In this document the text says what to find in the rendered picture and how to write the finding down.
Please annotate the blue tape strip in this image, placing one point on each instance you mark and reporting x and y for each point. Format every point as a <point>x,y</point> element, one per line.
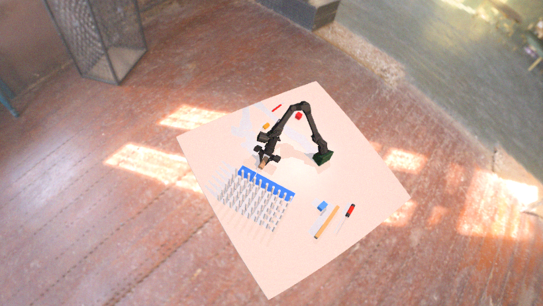
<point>265,181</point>

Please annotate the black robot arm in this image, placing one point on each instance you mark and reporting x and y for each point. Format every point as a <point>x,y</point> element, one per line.
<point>272,136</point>

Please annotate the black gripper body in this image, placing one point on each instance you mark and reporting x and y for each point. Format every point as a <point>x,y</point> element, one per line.
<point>268,151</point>

